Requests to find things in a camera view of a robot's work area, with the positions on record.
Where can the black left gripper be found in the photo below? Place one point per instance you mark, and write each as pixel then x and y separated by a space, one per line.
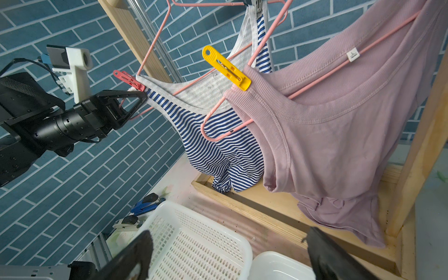
pixel 89 119

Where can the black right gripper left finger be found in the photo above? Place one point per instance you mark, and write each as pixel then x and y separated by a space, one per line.
pixel 132 263

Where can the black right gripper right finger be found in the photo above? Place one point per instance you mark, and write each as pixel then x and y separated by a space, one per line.
pixel 330 261

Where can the red clothespin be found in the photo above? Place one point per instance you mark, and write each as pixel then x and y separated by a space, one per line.
pixel 129 80

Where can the blue white striped tank top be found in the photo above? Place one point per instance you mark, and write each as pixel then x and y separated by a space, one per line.
pixel 235 162

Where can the pink wire hanger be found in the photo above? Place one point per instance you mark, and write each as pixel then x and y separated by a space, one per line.
pixel 186 27

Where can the grey clothespin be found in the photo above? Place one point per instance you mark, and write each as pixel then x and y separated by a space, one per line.
pixel 260 6

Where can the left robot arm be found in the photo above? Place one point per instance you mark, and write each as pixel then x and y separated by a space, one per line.
pixel 37 121

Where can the pink hanger with pink top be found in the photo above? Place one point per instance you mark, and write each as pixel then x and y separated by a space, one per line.
pixel 338 77

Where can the pink tank top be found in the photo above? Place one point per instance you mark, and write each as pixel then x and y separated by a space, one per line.
pixel 333 169

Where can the white stapler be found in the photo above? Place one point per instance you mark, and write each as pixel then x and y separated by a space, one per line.
pixel 128 223

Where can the white plastic basket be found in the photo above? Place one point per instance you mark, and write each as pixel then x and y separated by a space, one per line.
pixel 190 246

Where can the blue stapler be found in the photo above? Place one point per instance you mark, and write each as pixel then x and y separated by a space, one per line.
pixel 147 204

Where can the white plastic tray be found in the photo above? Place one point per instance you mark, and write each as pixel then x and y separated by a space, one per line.
pixel 275 266

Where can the wooden clothes rack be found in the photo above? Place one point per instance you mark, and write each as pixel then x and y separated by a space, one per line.
pixel 280 212

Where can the yellow clothespin lower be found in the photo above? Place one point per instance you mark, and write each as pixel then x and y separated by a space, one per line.
pixel 225 67

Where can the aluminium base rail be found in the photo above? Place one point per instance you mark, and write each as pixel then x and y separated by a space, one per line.
pixel 90 261

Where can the aluminium corner post left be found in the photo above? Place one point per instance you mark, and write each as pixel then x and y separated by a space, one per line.
pixel 159 65

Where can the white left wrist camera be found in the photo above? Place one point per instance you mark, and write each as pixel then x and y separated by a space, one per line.
pixel 73 65

